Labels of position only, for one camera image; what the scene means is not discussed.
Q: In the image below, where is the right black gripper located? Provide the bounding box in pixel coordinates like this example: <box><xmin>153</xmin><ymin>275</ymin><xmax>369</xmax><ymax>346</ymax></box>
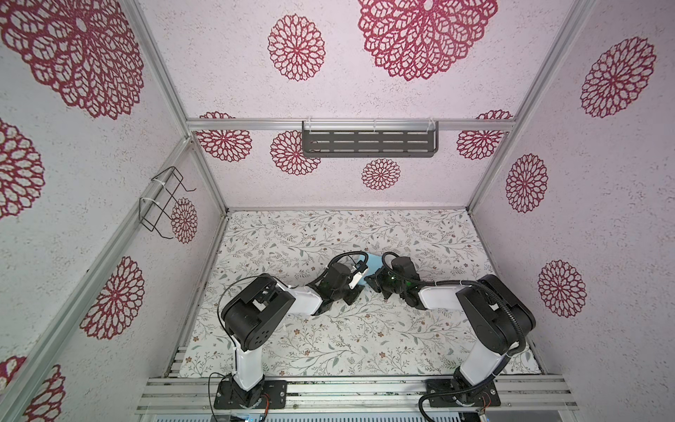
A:
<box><xmin>364</xmin><ymin>266</ymin><xmax>406</xmax><ymax>299</ymax></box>

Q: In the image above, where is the light blue square paper sheet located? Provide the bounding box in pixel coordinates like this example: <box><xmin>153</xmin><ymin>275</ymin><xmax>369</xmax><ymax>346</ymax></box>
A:
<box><xmin>358</xmin><ymin>253</ymin><xmax>383</xmax><ymax>286</ymax></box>

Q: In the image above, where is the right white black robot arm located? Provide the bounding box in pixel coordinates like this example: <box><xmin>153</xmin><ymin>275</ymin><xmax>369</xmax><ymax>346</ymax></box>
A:
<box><xmin>366</xmin><ymin>267</ymin><xmax>536</xmax><ymax>395</ymax></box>

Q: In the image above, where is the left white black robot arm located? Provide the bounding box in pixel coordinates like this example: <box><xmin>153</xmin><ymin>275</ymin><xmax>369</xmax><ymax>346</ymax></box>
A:
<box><xmin>218</xmin><ymin>258</ymin><xmax>368</xmax><ymax>397</ymax></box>

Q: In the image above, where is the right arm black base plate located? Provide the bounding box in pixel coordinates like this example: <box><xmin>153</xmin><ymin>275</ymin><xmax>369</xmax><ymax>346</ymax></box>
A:
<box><xmin>425</xmin><ymin>378</ymin><xmax>501</xmax><ymax>408</ymax></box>

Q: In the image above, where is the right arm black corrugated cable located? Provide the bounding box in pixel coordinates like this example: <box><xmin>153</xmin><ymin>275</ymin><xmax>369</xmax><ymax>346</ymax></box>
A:
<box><xmin>379</xmin><ymin>250</ymin><xmax>528</xmax><ymax>360</ymax></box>

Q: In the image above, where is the dark grey slotted wall shelf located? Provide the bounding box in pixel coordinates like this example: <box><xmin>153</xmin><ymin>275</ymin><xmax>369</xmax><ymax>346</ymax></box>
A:
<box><xmin>301</xmin><ymin>121</ymin><xmax>439</xmax><ymax>158</ymax></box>

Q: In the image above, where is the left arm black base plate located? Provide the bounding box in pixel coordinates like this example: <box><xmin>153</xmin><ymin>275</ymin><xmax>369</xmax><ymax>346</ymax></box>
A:
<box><xmin>214</xmin><ymin>378</ymin><xmax>288</xmax><ymax>410</ymax></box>

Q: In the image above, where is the aluminium front rail frame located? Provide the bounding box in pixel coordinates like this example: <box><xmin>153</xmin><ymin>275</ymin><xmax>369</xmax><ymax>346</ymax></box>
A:
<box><xmin>135</xmin><ymin>375</ymin><xmax>578</xmax><ymax>420</ymax></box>

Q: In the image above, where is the black wire wall rack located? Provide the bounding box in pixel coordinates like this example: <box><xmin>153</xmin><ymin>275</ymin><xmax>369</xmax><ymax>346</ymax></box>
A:
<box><xmin>137</xmin><ymin>166</ymin><xmax>199</xmax><ymax>244</ymax></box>

